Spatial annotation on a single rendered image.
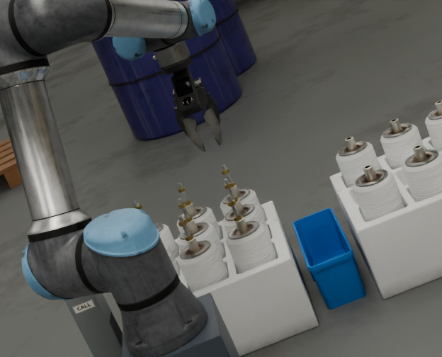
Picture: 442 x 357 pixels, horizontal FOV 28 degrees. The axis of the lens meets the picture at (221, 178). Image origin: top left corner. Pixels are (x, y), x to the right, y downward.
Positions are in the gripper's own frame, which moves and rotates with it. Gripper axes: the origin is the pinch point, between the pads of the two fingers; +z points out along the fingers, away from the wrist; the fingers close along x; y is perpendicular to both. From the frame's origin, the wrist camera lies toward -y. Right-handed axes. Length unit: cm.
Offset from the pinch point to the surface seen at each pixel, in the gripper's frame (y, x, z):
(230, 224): -3.0, 2.9, 19.1
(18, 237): 139, 97, 44
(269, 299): -18.9, 0.1, 33.0
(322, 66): 213, -46, 43
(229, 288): -19.1, 7.3, 27.0
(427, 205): -18, -39, 26
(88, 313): -10.9, 40.4, 23.6
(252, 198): 9.3, -3.5, 19.6
